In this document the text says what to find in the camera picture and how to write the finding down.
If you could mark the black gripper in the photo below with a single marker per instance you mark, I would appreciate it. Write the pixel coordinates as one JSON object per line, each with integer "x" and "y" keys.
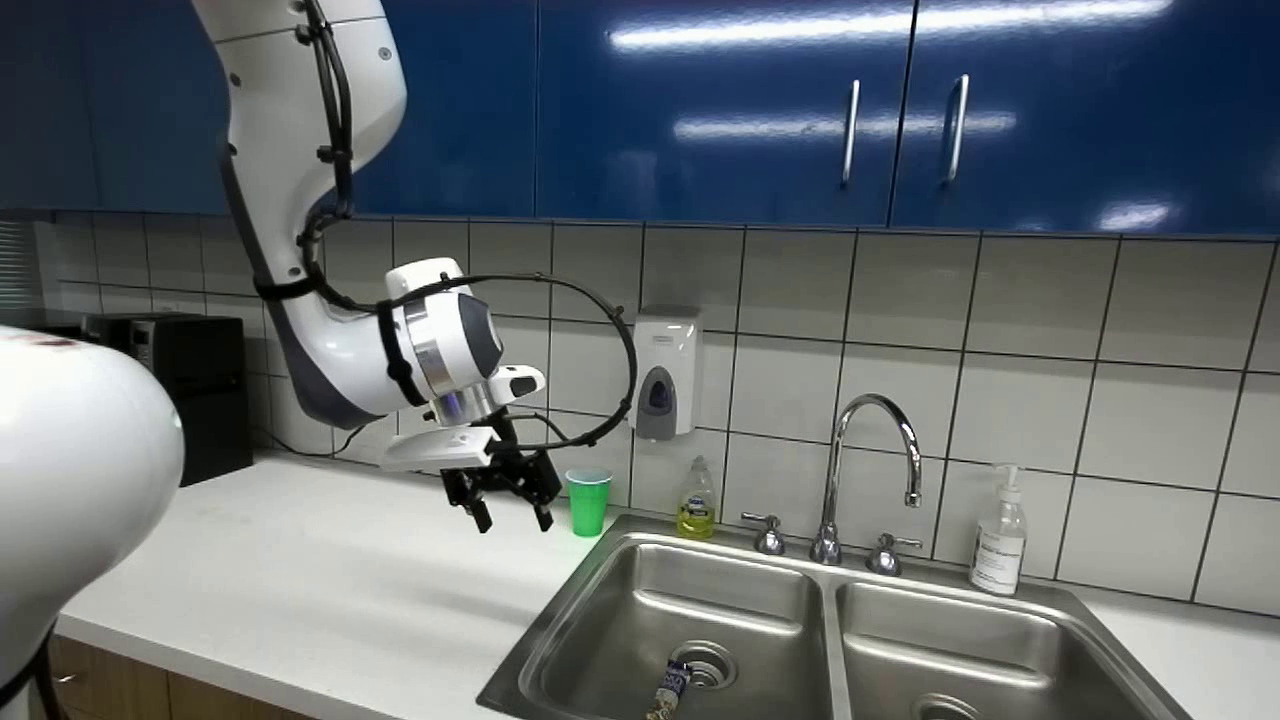
{"x": 515, "y": 471}

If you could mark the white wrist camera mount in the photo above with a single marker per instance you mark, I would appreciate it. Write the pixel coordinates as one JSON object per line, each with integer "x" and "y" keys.
{"x": 442, "y": 450}

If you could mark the green plastic cup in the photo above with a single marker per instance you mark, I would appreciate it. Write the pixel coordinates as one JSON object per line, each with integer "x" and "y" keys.
{"x": 591, "y": 496}

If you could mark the white pump sanitizer bottle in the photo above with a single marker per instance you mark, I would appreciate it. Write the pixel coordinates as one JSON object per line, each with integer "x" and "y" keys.
{"x": 1001, "y": 538}

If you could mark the stainless steel double sink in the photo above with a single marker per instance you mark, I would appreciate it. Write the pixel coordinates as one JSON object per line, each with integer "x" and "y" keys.
{"x": 780, "y": 638}

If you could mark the blue upper cabinets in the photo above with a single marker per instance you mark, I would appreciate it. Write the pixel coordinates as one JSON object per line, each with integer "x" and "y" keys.
{"x": 1139, "y": 117}

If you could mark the coffee machine on counter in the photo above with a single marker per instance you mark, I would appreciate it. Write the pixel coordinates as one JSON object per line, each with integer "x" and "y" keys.
{"x": 207, "y": 373}

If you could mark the chrome gooseneck faucet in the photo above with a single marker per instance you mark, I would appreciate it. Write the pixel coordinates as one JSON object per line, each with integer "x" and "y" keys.
{"x": 840, "y": 471}

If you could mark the yellow dish soap bottle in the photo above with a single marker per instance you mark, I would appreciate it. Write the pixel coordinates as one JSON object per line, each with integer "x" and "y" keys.
{"x": 699, "y": 502}

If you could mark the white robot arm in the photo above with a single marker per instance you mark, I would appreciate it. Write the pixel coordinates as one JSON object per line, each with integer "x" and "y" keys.
{"x": 92, "y": 444}

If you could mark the white wall soap dispenser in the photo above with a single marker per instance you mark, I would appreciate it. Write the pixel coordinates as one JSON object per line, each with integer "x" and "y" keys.
{"x": 666, "y": 392}

